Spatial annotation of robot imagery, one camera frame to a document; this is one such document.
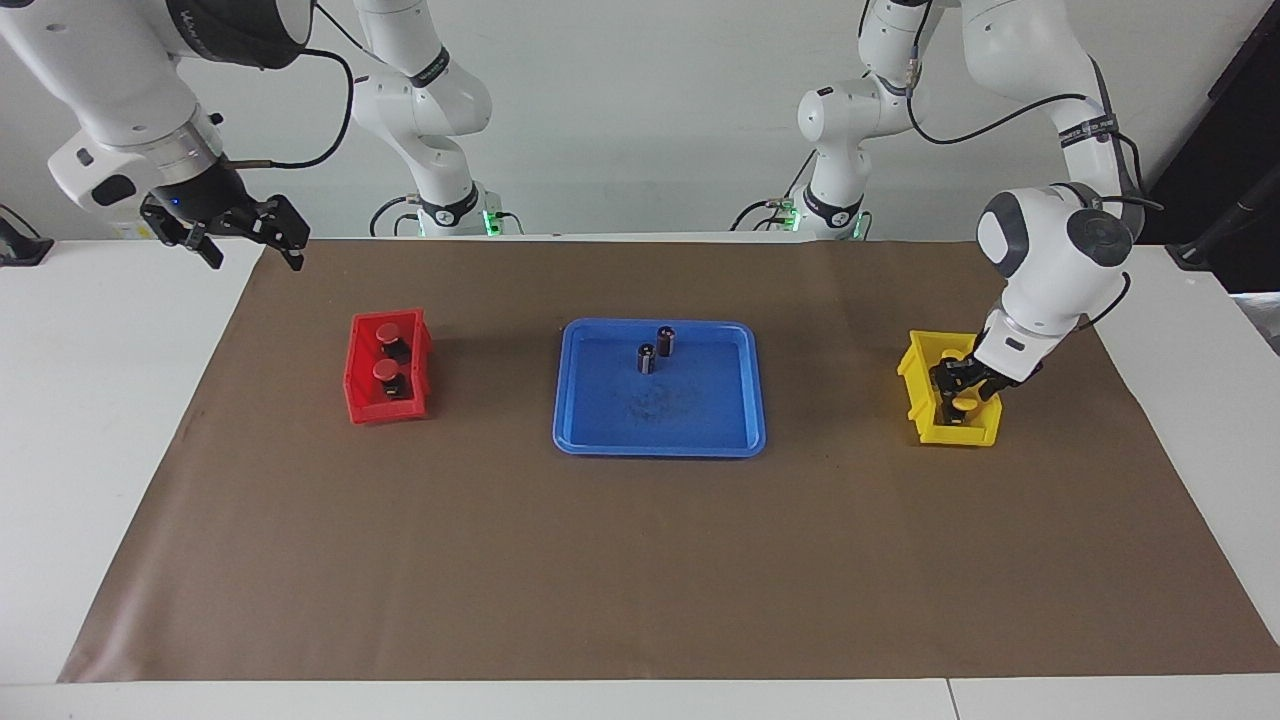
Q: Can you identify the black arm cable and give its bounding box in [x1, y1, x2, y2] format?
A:
[905, 55, 1166, 331]
[222, 0, 371, 169]

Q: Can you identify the brown paper table mat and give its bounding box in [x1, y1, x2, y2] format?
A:
[58, 238, 1280, 684]

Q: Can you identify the black panel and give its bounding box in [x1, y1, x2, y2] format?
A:
[1108, 0, 1280, 294]

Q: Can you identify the dark grey stand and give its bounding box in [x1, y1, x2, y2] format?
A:
[1165, 190, 1280, 271]

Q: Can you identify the red plastic storage bin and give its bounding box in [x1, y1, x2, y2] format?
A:
[342, 307, 434, 426]

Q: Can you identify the yellow plastic storage bin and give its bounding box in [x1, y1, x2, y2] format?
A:
[895, 330, 1003, 448]

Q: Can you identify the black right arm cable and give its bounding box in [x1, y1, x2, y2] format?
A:
[222, 0, 371, 169]

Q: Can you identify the black desk device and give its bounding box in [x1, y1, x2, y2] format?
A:
[0, 203, 55, 267]

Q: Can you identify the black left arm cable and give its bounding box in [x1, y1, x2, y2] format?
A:
[905, 55, 1166, 331]

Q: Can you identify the black base cable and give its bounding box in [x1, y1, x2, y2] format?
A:
[733, 198, 801, 233]
[368, 193, 421, 238]

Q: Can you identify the grey metal object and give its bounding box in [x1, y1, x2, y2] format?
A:
[1232, 292, 1280, 353]

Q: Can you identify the blue plastic tray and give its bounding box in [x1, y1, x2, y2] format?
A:
[553, 318, 768, 459]

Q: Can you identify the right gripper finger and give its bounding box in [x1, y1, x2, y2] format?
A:
[180, 222, 225, 271]
[240, 195, 312, 273]

